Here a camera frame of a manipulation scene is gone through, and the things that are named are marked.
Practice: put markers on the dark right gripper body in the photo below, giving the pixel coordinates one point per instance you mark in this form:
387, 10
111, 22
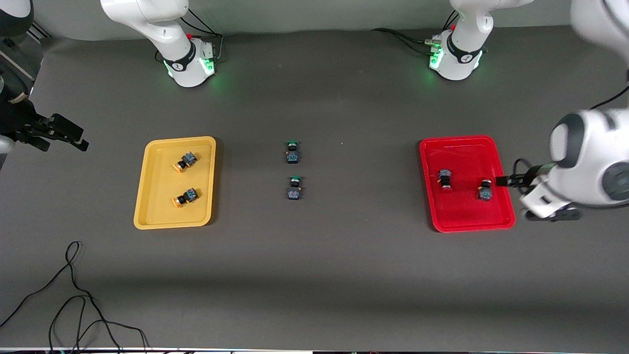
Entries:
17, 121

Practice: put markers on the red push button switch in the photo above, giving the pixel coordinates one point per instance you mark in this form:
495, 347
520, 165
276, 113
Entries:
445, 176
485, 192

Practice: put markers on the yellow push button switch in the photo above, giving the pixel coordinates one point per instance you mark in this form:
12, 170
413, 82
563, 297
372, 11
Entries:
188, 158
189, 195

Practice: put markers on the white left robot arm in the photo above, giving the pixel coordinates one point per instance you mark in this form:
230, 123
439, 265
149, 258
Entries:
589, 162

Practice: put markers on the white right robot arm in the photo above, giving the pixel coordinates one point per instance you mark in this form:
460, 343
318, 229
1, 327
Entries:
172, 54

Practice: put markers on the red plastic tray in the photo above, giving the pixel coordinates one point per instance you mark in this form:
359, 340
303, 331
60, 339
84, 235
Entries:
464, 211

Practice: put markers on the yellow plastic tray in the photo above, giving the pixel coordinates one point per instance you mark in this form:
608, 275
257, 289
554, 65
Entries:
157, 216

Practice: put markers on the dark grey table mat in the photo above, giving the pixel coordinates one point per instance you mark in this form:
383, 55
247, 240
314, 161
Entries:
344, 270

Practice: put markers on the aluminium frame rail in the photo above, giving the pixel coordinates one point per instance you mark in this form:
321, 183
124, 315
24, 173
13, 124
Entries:
39, 33

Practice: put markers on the green push button switch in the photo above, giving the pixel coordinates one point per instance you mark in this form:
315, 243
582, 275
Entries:
294, 192
293, 156

